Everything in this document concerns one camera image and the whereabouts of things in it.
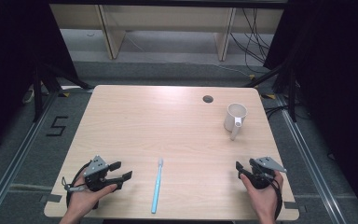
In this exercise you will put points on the black tape strip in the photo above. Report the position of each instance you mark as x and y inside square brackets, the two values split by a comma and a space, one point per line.
[292, 205]
[52, 198]

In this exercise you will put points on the person's left hand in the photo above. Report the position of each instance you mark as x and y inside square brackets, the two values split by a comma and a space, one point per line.
[82, 199]

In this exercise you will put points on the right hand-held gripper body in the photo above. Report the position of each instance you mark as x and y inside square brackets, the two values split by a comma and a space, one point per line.
[265, 163]

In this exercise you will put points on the person's right hand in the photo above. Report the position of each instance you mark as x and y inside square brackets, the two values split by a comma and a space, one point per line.
[265, 199]

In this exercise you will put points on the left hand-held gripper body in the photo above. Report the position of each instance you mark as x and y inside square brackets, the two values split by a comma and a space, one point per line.
[95, 166]

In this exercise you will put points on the grey metal clip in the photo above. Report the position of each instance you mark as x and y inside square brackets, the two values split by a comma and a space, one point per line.
[70, 187]

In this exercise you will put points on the black curtain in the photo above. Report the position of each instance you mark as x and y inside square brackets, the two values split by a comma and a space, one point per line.
[9, 62]
[335, 77]

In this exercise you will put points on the aluminium floor rail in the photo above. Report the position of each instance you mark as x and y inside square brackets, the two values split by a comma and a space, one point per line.
[15, 155]
[310, 161]

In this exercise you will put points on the yellow black warning tape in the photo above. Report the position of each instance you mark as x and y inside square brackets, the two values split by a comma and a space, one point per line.
[268, 96]
[64, 94]

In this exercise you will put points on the light blue toothbrush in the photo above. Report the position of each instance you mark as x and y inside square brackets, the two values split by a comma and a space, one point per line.
[157, 186]

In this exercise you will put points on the round black table grommet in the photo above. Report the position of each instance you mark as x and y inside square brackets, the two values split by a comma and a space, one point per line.
[208, 99]

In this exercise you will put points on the black metal stand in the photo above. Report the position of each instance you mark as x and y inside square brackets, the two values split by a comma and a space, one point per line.
[291, 93]
[38, 93]

